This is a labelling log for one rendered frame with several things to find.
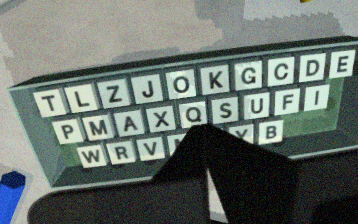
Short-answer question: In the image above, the blue stylus with white tip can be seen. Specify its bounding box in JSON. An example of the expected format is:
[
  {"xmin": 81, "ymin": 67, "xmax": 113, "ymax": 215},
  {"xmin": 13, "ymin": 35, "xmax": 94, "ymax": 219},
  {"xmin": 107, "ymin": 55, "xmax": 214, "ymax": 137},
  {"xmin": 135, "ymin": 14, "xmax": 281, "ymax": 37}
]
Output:
[{"xmin": 0, "ymin": 171, "xmax": 26, "ymax": 224}]

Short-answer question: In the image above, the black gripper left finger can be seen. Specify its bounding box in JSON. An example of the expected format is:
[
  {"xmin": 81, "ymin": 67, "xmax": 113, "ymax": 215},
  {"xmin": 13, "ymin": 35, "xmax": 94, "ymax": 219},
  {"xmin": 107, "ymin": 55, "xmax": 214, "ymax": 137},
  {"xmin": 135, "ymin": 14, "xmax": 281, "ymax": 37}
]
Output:
[{"xmin": 27, "ymin": 124, "xmax": 211, "ymax": 224}]

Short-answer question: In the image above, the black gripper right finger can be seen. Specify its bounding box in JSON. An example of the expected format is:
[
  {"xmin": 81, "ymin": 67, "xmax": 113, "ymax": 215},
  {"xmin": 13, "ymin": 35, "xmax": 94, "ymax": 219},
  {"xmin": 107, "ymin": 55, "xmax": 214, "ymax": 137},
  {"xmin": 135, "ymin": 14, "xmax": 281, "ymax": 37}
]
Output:
[{"xmin": 200, "ymin": 123, "xmax": 358, "ymax": 224}]

